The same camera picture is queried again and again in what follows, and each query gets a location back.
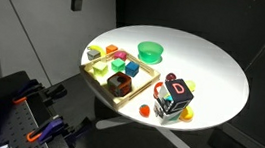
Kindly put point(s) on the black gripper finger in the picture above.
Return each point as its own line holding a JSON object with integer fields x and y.
{"x": 78, "y": 1}

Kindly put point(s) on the grey cube block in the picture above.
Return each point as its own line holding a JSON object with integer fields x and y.
{"x": 93, "y": 54}

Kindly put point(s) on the pink cube block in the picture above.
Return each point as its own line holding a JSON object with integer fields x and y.
{"x": 120, "y": 55}

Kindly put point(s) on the yellow-green cube block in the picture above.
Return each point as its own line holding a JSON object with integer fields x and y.
{"x": 100, "y": 68}

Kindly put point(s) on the green cube block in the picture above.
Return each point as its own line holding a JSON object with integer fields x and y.
{"x": 118, "y": 65}

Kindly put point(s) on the blue cube block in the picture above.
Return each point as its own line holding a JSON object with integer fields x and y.
{"x": 132, "y": 69}

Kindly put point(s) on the wooden tray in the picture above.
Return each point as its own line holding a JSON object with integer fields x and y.
{"x": 118, "y": 99}

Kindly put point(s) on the green plastic bowl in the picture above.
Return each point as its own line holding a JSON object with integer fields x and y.
{"x": 150, "y": 52}

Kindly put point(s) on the orange black patterned cube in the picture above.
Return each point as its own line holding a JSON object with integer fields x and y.
{"x": 119, "y": 84}

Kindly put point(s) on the black spring clamp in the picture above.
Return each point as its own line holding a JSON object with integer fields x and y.
{"x": 55, "y": 92}
{"x": 79, "y": 128}

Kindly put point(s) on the purple clamp with orange tip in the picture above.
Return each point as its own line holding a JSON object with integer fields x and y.
{"x": 26, "y": 91}
{"x": 47, "y": 128}

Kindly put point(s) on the dark red toy ball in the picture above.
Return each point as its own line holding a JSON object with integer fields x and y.
{"x": 171, "y": 76}

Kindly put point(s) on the red toy strawberry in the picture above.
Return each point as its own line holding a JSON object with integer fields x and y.
{"x": 144, "y": 110}

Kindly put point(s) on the black perforated mounting board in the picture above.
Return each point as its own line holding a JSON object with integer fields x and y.
{"x": 21, "y": 125}

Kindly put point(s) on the black cube with letter D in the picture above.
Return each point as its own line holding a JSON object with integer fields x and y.
{"x": 180, "y": 93}

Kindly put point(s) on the yellow toy lemon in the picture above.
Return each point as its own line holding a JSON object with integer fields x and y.
{"x": 191, "y": 85}

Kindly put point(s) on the white black patterned cube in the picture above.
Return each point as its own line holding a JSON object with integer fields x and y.
{"x": 165, "y": 113}

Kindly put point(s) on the orange yellow toy fruit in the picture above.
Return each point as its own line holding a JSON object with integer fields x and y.
{"x": 187, "y": 114}

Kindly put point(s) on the white table base legs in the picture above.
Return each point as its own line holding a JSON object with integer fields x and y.
{"x": 172, "y": 140}

